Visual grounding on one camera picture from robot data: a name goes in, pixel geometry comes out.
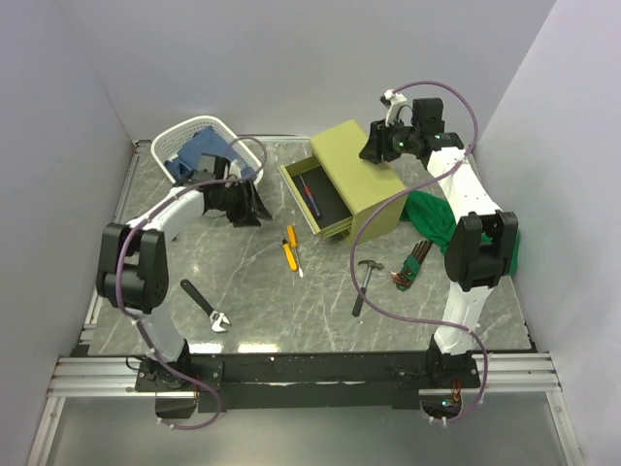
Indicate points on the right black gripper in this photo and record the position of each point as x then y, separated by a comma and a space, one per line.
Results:
377, 143

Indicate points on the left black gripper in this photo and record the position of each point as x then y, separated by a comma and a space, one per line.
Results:
252, 208

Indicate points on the olive green tool chest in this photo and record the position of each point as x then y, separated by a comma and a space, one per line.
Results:
347, 189

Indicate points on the red blue screwdriver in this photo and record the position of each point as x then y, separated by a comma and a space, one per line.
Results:
305, 187

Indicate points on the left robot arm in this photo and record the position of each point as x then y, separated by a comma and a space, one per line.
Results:
133, 273

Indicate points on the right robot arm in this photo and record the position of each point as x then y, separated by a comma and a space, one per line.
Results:
480, 250

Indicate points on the orange yellow screwdriver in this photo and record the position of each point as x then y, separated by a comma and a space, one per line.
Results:
294, 244

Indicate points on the small black yellow screwdriver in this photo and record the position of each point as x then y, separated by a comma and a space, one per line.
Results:
289, 255

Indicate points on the blue cloth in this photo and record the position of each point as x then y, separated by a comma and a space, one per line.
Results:
189, 155

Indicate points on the green cloth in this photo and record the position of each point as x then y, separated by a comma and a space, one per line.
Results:
431, 217

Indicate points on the black adjustable wrench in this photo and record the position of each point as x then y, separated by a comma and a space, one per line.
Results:
219, 320

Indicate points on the white plastic basket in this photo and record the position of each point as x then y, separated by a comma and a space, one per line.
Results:
170, 141

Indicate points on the hex key set green holder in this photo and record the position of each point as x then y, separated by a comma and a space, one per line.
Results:
411, 266

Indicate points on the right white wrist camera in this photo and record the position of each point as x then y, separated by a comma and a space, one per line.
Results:
393, 101

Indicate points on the black handled hammer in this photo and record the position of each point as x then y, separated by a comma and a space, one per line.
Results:
372, 265

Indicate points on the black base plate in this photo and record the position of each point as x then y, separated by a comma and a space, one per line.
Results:
311, 380

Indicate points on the aluminium frame rail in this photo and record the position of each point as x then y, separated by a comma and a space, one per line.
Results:
80, 376

